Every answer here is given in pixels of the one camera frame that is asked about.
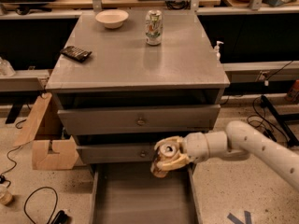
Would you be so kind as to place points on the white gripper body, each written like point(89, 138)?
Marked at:
point(193, 146)

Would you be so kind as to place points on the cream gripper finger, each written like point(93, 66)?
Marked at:
point(175, 141)
point(167, 164)

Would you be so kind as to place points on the orange soda can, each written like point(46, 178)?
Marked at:
point(164, 155)

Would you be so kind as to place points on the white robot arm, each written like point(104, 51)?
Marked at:
point(235, 143)

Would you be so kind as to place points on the grey top drawer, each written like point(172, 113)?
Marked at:
point(141, 119)

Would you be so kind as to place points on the grey drawer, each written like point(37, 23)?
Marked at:
point(110, 153)
point(128, 193)
point(141, 119)

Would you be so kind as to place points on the grey middle drawer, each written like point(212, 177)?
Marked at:
point(110, 153)

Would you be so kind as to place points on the grey bottom drawer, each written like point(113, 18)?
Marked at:
point(128, 193)

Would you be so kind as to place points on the grey drawer cabinet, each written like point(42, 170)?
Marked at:
point(124, 71)

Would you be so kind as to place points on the white green soda can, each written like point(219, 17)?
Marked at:
point(154, 27)

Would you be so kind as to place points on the white pump bottle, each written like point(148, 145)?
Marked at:
point(217, 49)

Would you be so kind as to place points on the wooden block stand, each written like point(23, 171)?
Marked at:
point(43, 129)

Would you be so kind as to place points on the orange bottle right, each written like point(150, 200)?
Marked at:
point(293, 93)

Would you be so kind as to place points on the black chocolate bar packet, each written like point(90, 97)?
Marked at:
point(76, 54)

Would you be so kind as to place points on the white bowl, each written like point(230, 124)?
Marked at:
point(113, 18)

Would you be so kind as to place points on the clear plastic cup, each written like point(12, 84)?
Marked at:
point(6, 197)

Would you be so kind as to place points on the clear plastic bag left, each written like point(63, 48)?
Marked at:
point(6, 70)

